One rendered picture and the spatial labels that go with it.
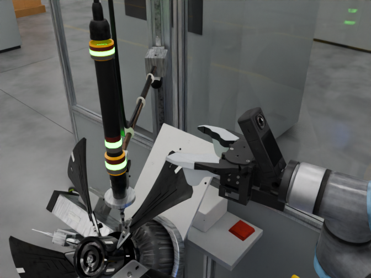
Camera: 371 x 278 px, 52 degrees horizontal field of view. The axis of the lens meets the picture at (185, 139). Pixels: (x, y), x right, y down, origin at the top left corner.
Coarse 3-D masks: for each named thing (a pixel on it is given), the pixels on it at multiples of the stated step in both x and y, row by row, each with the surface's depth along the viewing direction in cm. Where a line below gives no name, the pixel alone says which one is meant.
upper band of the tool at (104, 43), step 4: (92, 40) 67; (104, 40) 69; (108, 40) 69; (112, 40) 67; (92, 44) 66; (100, 44) 69; (104, 44) 69; (108, 44) 66; (112, 44) 66; (100, 56) 66; (96, 60) 67; (100, 60) 66; (104, 60) 67
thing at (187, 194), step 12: (156, 180) 108; (168, 180) 100; (180, 180) 95; (156, 192) 101; (168, 192) 96; (180, 192) 93; (192, 192) 90; (144, 204) 104; (156, 204) 97; (168, 204) 93; (132, 216) 106; (144, 216) 98; (132, 228) 99
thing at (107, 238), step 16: (96, 240) 100; (112, 240) 103; (128, 240) 108; (80, 256) 103; (96, 256) 100; (112, 256) 99; (128, 256) 107; (80, 272) 101; (96, 272) 99; (112, 272) 100
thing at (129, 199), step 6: (126, 156) 84; (126, 162) 85; (126, 174) 85; (126, 180) 86; (126, 186) 87; (108, 192) 86; (132, 192) 86; (108, 198) 85; (126, 198) 85; (132, 198) 85; (108, 204) 84; (114, 204) 83; (120, 204) 83; (126, 204) 83
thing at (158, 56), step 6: (156, 48) 136; (162, 48) 135; (150, 54) 131; (156, 54) 131; (162, 54) 131; (150, 60) 129; (156, 60) 128; (162, 60) 128; (150, 66) 130; (156, 66) 130; (162, 66) 130; (156, 72) 131; (162, 72) 131
